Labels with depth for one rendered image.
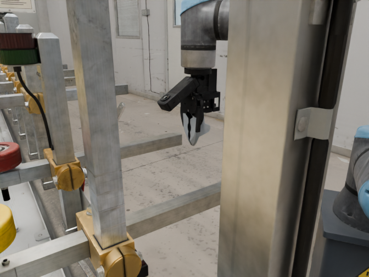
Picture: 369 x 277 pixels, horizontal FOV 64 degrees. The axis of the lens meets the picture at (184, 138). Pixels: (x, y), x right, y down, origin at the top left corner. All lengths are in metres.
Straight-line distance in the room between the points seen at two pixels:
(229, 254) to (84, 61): 0.25
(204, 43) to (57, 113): 0.37
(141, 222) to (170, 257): 1.20
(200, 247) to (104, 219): 1.36
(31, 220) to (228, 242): 0.83
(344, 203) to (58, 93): 0.81
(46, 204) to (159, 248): 0.99
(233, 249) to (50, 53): 0.49
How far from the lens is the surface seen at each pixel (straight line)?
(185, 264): 1.64
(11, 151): 0.64
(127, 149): 0.72
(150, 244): 1.77
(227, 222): 0.16
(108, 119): 0.36
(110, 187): 0.39
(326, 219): 0.99
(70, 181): 0.62
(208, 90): 0.80
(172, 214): 0.52
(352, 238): 0.95
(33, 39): 0.58
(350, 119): 3.14
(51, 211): 0.82
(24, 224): 0.95
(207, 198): 0.55
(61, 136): 0.61
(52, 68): 0.59
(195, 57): 0.75
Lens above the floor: 1.11
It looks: 20 degrees down
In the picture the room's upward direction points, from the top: straight up
